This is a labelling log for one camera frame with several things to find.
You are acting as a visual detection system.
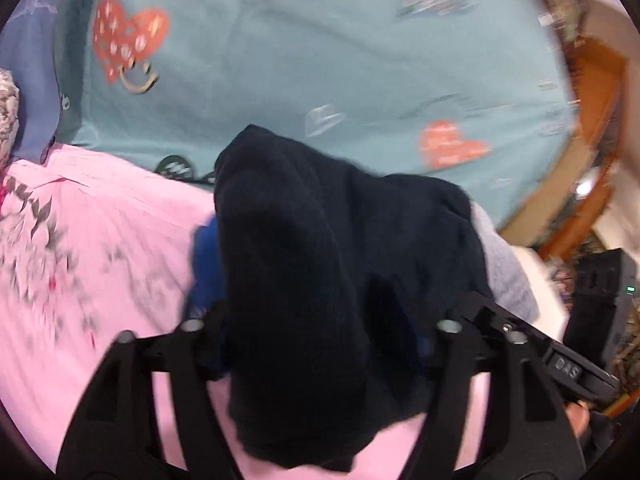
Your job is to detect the grey folded garment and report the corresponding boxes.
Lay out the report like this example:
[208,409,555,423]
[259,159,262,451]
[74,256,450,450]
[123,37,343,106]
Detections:
[470,202,538,321]

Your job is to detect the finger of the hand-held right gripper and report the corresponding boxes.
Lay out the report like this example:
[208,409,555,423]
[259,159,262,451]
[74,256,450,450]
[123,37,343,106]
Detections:
[460,292,551,361]

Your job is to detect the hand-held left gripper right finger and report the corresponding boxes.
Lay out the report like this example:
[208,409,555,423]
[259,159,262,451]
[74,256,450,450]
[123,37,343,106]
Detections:
[400,317,586,480]

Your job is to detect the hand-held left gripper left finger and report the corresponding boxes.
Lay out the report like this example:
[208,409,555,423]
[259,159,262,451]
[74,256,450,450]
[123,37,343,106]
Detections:
[56,302,246,480]

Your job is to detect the pink floral bed sheet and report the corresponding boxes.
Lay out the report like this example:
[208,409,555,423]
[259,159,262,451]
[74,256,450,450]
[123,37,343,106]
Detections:
[0,142,501,480]

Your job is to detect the blue folded shorts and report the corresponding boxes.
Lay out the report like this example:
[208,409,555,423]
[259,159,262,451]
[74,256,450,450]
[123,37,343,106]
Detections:
[187,215,231,381]

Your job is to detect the black pants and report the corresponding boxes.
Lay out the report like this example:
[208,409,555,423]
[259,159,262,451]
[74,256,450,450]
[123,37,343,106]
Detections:
[212,124,493,473]

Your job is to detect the wooden bed frame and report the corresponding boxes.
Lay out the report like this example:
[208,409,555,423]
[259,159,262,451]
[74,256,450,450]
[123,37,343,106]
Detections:
[500,35,628,261]

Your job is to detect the person's right hand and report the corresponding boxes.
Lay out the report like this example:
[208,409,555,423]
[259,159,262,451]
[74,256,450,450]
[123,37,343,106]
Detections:
[565,402,594,444]

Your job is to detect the teal heart-printed sheet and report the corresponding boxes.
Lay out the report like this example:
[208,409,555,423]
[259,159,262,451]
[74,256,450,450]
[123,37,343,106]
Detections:
[55,0,581,226]

